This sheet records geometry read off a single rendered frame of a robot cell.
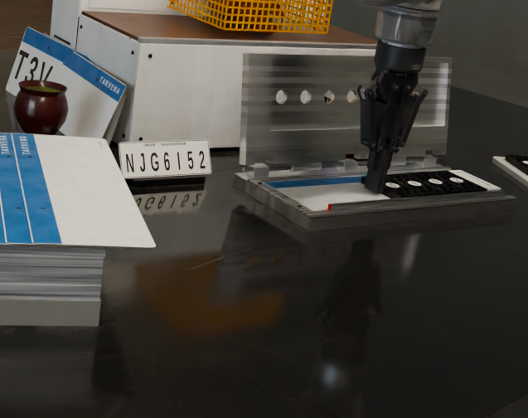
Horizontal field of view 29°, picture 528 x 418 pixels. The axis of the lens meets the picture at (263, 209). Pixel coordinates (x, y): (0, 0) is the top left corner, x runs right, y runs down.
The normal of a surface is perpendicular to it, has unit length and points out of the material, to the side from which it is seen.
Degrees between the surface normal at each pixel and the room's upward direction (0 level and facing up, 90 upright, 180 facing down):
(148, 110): 90
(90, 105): 69
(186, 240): 0
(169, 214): 0
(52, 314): 90
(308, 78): 79
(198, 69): 90
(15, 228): 0
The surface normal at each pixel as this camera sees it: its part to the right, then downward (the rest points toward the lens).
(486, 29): -0.65, 0.15
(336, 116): 0.58, 0.15
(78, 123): -0.74, -0.29
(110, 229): 0.15, -0.94
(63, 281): 0.27, 0.35
